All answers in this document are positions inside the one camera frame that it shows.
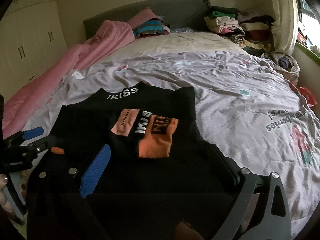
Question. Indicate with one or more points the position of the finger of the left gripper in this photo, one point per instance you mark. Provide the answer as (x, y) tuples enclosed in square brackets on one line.
[(32, 133)]

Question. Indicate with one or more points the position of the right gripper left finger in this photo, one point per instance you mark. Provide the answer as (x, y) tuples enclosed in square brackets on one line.
[(57, 189)]

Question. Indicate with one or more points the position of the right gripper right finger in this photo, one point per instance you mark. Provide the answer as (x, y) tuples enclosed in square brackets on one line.
[(242, 204)]

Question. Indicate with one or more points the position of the black IKISS sweater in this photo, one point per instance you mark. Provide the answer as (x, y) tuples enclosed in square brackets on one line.
[(157, 173)]

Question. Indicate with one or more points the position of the basket of clothes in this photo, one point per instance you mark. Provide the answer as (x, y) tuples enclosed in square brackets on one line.
[(286, 65)]

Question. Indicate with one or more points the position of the striped folded clothes stack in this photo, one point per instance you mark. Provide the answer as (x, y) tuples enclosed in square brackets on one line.
[(152, 27)]

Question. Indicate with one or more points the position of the mixed folded clothes pile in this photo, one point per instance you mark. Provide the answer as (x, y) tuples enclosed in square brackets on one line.
[(249, 29)]

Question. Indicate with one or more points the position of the person's left hand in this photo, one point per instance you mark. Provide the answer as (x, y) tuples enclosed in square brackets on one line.
[(5, 205)]

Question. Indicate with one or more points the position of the person's right hand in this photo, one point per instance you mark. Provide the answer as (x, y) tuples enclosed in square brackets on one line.
[(184, 231)]

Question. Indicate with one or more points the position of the pink blanket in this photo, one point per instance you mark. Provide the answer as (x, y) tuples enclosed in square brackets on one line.
[(111, 36)]

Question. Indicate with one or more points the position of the cream wardrobe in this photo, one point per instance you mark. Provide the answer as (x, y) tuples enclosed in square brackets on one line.
[(31, 42)]

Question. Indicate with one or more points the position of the lilac strawberry print duvet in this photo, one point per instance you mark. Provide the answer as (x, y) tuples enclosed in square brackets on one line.
[(242, 104)]

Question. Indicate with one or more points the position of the red plastic bag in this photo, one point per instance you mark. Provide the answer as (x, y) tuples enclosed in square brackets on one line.
[(310, 98)]

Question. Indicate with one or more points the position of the cream bed sheet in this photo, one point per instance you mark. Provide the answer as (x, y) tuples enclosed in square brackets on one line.
[(175, 43)]

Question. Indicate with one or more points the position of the cluttered green window sill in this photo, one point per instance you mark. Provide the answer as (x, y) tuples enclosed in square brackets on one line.
[(309, 49)]

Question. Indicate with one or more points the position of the window with grille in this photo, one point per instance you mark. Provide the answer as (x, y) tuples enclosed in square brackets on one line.
[(308, 23)]

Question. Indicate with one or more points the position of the dark grey headboard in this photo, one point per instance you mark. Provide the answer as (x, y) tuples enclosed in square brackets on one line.
[(175, 13)]

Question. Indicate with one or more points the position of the cream curtain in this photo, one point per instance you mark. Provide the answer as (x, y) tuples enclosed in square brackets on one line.
[(285, 26)]

